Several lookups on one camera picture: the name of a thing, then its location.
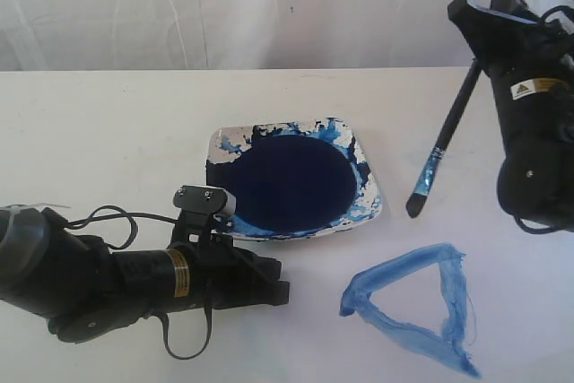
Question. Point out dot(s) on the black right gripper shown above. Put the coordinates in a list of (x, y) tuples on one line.
[(523, 53)]

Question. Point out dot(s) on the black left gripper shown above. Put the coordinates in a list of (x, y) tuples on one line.
[(211, 274)]

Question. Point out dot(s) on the black paintbrush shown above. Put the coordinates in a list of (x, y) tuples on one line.
[(423, 186)]

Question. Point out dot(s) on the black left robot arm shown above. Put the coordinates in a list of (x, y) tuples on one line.
[(84, 289)]

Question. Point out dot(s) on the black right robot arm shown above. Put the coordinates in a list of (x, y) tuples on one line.
[(535, 181)]

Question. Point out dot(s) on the square plate with blue paint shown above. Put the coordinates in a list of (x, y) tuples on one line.
[(293, 180)]

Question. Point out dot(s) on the blue painted stroke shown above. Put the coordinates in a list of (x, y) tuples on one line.
[(418, 301)]

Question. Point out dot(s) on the white backdrop sheet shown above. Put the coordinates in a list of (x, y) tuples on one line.
[(227, 34)]

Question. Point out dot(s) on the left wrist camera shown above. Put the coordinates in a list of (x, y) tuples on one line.
[(205, 200)]

